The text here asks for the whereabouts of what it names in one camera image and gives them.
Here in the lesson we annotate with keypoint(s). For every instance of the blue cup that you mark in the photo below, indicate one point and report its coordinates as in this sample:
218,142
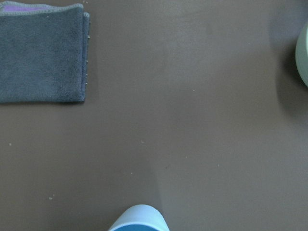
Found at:
140,218

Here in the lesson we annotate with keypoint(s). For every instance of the grey folded cloth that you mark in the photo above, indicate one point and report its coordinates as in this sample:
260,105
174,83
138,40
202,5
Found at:
43,52

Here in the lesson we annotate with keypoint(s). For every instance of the mint green bowl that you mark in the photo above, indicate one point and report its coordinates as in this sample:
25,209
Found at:
301,54

